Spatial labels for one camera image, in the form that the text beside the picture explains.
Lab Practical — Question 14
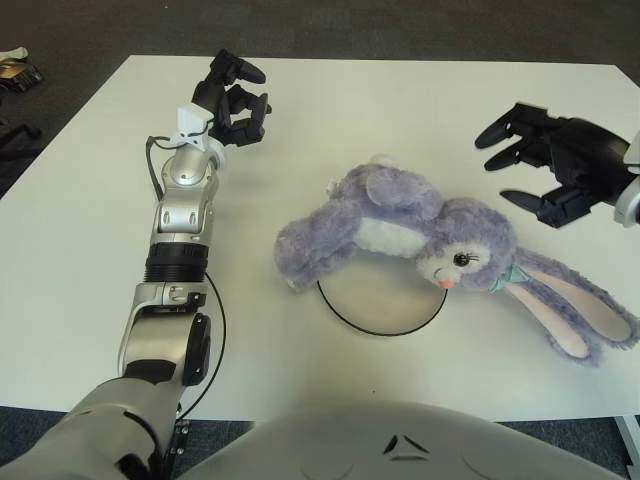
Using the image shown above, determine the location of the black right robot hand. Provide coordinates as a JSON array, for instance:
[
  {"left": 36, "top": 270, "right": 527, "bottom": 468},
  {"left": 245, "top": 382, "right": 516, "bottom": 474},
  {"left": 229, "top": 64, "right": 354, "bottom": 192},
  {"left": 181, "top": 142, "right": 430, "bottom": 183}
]
[{"left": 473, "top": 102, "right": 634, "bottom": 230}]

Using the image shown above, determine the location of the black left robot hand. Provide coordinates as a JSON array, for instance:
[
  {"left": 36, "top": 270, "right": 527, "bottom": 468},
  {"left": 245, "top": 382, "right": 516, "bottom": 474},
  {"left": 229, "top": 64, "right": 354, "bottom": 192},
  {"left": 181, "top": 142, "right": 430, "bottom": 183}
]
[{"left": 192, "top": 48, "right": 274, "bottom": 149}]

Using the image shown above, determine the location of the purple plush bunny doll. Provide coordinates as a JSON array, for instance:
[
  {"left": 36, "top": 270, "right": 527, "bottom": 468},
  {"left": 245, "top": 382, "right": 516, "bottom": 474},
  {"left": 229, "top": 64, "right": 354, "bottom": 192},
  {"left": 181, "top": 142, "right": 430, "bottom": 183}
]
[{"left": 274, "top": 153, "right": 640, "bottom": 369}]

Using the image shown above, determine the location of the white plate with black rim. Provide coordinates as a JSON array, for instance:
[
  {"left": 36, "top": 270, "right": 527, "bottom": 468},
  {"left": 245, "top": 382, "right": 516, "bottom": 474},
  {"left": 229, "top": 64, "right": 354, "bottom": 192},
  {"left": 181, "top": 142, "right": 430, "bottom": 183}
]
[{"left": 315, "top": 249, "right": 449, "bottom": 337}]

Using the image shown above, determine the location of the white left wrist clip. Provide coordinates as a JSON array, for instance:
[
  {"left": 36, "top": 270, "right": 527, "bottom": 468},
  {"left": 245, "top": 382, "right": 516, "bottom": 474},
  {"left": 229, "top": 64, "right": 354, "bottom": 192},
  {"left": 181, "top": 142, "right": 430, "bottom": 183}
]
[{"left": 169, "top": 104, "right": 214, "bottom": 151}]

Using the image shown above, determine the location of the black yellow box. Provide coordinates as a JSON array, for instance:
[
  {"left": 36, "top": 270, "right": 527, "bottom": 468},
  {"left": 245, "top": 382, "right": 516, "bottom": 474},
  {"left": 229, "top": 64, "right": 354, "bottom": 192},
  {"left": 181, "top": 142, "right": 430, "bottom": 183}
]
[{"left": 0, "top": 58, "right": 45, "bottom": 92}]

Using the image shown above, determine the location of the black floor stand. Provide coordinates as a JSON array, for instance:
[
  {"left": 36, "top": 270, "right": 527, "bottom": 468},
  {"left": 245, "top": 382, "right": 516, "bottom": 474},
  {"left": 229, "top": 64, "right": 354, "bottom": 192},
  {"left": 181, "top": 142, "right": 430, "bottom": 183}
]
[{"left": 0, "top": 122, "right": 42, "bottom": 161}]

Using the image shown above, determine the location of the white table leg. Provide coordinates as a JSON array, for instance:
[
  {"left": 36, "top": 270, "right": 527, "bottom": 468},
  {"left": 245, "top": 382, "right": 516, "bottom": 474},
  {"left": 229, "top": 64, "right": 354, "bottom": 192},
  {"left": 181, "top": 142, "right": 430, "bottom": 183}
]
[{"left": 614, "top": 414, "right": 640, "bottom": 451}]

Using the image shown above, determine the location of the grey robot torso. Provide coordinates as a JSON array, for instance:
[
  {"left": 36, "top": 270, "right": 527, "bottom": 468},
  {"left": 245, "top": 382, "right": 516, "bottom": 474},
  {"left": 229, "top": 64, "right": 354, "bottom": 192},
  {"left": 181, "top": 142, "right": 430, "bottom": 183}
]
[{"left": 169, "top": 399, "right": 640, "bottom": 480}]

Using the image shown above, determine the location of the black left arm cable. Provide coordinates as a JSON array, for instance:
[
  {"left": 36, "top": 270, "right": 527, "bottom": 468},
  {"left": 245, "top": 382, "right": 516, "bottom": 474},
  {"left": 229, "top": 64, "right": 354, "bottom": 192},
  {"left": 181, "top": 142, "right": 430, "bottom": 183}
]
[{"left": 145, "top": 134, "right": 229, "bottom": 421}]

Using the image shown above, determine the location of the black under-table bracket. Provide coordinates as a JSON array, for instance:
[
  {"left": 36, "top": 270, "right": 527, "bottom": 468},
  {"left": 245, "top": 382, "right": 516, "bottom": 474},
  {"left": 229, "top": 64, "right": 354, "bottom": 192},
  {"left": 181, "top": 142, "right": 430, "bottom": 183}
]
[{"left": 157, "top": 419, "right": 191, "bottom": 480}]

